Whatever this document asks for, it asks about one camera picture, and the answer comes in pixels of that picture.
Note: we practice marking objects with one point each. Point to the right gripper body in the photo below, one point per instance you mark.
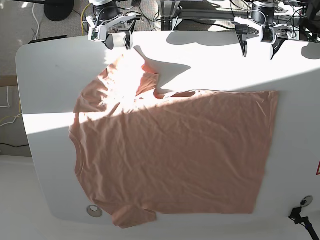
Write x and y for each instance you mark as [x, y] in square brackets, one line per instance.
[109, 32]

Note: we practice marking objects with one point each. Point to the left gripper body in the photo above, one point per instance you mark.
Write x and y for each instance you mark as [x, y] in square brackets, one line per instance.
[267, 34]

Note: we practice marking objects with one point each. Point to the salmon pink T-shirt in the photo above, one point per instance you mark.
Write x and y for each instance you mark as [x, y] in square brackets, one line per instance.
[140, 153]

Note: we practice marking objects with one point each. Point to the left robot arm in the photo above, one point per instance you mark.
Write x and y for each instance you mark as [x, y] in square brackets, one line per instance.
[262, 24]

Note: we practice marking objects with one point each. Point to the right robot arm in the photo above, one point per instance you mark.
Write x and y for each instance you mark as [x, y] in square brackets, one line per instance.
[109, 9]

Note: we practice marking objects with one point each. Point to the red warning sticker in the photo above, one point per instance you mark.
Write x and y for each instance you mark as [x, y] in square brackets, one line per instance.
[318, 170]

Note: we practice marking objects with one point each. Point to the metal table grommet right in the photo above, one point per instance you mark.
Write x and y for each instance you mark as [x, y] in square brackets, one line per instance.
[306, 201]

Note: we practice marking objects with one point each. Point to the metal table grommet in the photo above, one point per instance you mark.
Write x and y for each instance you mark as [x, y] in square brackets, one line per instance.
[306, 201]
[94, 211]

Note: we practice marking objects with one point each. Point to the metal table grommet left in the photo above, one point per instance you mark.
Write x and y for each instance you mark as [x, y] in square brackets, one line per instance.
[94, 211]

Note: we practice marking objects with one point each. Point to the silver frame centre post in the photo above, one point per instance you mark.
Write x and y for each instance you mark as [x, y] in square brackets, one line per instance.
[170, 11]

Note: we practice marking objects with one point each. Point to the black clamp with cable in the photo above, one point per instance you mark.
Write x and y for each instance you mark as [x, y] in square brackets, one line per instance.
[295, 216]

